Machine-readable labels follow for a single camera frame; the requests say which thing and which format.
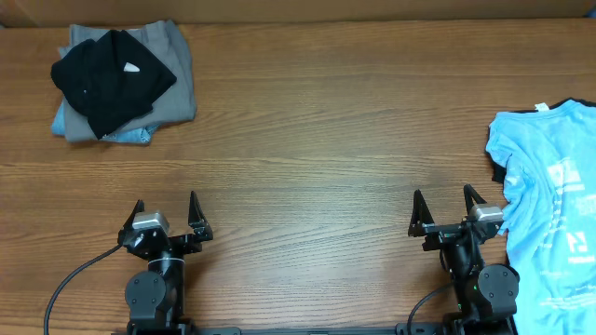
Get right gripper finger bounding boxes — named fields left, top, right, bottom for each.
left=408, top=190, right=435, bottom=237
left=463, top=184, right=487, bottom=217

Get black t-shirt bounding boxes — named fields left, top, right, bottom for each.
left=492, top=98, right=595, bottom=184

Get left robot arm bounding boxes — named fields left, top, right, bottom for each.
left=117, top=192, right=213, bottom=335

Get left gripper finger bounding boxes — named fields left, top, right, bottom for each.
left=188, top=191, right=213, bottom=242
left=122, top=199, right=144, bottom=232

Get light blue printed t-shirt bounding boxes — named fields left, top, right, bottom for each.
left=485, top=101, right=595, bottom=334

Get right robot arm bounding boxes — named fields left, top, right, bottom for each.
left=403, top=184, right=520, bottom=335

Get folded blue jeans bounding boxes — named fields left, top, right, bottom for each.
left=50, top=100, right=159, bottom=145

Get folded black garment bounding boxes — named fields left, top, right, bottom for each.
left=50, top=30, right=177, bottom=140

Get folded grey garment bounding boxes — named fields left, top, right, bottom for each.
left=59, top=20, right=196, bottom=139

